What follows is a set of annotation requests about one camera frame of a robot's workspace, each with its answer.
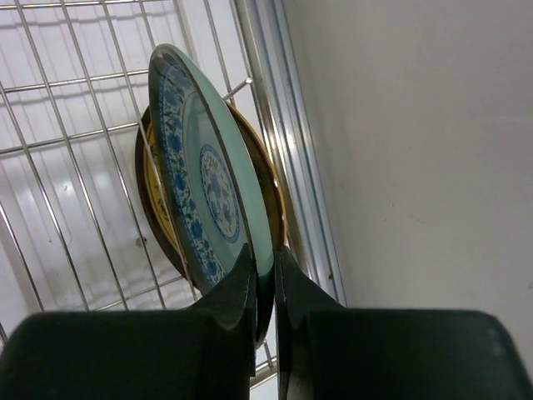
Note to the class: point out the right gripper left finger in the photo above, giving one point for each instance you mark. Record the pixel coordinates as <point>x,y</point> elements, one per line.
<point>205,351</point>

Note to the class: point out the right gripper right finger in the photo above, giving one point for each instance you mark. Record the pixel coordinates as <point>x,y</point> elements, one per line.
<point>327,351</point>

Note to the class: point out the blue floral green plate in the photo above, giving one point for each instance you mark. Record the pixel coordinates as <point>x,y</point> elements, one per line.
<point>210,184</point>

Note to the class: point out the wire dish rack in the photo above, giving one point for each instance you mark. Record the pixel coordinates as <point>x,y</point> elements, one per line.
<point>91,308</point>

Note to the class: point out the right aluminium table rail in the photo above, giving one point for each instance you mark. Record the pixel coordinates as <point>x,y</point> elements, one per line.
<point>276,91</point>

